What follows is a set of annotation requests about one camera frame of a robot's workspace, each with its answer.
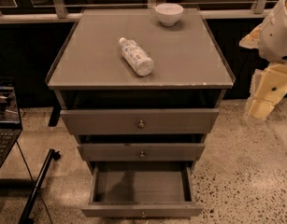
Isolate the grey drawer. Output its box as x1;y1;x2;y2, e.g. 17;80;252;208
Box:
61;108;219;135
82;161;203;218
78;143;205;161

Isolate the white ceramic bowl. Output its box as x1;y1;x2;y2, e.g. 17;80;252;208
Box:
155;3;184;26

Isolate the clear plastic water bottle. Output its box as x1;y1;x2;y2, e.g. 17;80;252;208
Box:
119;37;154;77

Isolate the grey middle drawer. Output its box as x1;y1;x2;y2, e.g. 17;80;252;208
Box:
78;143;205;161

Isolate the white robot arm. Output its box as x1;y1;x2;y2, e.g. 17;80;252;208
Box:
239;0;287;119

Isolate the grey bottom drawer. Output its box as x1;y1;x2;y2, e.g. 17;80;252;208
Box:
82;161;203;218

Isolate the metal railing frame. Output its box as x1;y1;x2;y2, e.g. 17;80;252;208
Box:
0;0;287;25

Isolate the black laptop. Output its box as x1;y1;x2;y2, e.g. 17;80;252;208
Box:
0;77;22;168

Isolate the black metal stand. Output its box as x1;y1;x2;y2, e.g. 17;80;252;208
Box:
18;149;61;224

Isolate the grey top drawer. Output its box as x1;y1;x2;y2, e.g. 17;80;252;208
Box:
61;108;219;135

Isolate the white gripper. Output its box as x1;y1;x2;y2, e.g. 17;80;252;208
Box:
245;63;287;120

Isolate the grey drawer cabinet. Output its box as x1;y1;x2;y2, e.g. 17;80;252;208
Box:
45;7;237;173

